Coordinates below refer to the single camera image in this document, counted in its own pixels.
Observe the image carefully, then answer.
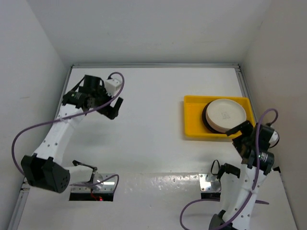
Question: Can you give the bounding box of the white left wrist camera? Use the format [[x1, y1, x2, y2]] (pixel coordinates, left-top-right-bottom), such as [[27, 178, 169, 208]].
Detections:
[[104, 79, 122, 97]]

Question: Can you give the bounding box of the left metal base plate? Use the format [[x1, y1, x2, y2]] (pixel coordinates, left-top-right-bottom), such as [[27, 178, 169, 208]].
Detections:
[[71, 173, 119, 193]]

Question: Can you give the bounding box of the metal base plate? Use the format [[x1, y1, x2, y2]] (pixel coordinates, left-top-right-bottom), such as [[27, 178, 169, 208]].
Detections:
[[71, 173, 119, 193], [199, 173, 221, 193]]

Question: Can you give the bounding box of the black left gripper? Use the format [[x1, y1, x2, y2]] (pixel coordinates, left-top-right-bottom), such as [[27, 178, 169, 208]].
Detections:
[[92, 85, 122, 119]]

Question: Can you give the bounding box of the cream plate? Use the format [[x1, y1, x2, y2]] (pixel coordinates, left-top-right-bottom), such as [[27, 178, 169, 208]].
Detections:
[[206, 99, 247, 131]]

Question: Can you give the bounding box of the steel plate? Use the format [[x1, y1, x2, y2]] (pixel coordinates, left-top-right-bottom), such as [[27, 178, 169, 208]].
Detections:
[[201, 100, 231, 134]]

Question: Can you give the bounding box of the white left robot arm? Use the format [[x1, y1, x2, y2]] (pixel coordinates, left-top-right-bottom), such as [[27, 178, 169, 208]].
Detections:
[[21, 72, 125, 193]]

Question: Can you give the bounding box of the yellow plastic bin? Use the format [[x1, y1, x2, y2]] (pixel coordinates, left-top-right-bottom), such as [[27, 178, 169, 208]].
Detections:
[[183, 95, 256, 139]]

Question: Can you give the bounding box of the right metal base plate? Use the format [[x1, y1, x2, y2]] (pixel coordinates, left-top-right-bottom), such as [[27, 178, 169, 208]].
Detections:
[[199, 173, 221, 193]]

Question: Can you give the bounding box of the aluminium left rail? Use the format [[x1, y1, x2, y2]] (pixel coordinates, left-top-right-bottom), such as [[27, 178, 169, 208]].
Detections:
[[7, 178, 30, 230]]

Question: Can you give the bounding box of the aluminium back rail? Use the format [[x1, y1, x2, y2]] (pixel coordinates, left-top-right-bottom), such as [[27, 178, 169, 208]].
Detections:
[[71, 63, 240, 69]]

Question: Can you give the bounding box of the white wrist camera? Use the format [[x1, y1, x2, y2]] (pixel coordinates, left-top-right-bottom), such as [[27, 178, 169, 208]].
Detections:
[[104, 79, 122, 97], [269, 131, 279, 148]]

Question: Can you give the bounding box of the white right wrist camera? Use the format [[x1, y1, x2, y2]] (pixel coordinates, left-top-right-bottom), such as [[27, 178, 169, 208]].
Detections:
[[269, 131, 279, 148]]

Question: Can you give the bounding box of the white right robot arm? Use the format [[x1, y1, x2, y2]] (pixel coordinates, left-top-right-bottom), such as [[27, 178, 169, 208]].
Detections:
[[209, 121, 279, 230]]

